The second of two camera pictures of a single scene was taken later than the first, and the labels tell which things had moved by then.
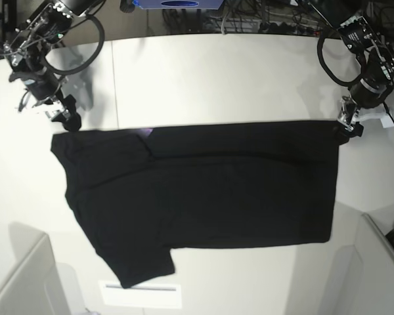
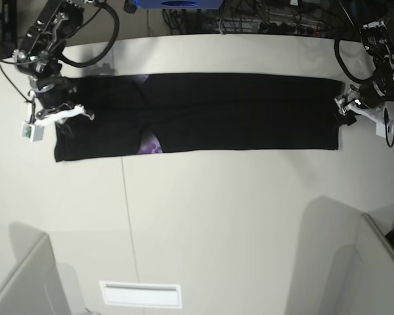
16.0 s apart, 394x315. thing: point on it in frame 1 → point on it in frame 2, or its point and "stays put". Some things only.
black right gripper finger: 345,134 → 347,119
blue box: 178,4 stays put
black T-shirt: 141,193 → 153,113
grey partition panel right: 382,287 stays put
